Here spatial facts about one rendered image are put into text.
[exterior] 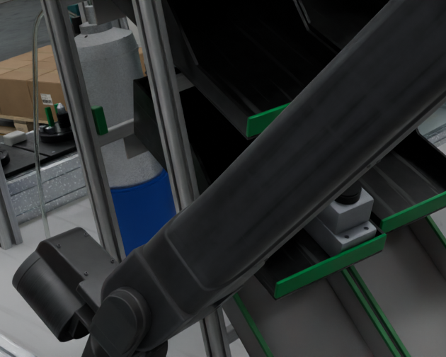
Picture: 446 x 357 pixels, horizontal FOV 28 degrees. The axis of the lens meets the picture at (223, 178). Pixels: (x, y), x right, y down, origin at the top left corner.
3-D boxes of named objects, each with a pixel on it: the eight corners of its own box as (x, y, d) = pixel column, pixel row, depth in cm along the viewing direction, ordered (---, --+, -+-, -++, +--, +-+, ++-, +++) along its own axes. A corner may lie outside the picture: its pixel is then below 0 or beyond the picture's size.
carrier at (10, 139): (133, 131, 226) (122, 83, 221) (52, 163, 212) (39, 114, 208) (83, 120, 244) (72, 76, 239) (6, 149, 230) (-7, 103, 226)
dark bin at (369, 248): (382, 251, 88) (396, 197, 83) (275, 302, 83) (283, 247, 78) (231, 100, 105) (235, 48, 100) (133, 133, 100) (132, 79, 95)
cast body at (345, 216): (372, 250, 88) (385, 198, 83) (338, 265, 86) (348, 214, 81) (321, 198, 93) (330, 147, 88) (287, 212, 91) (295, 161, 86)
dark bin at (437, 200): (471, 196, 97) (488, 144, 92) (379, 239, 91) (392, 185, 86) (317, 64, 114) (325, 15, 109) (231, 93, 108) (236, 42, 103)
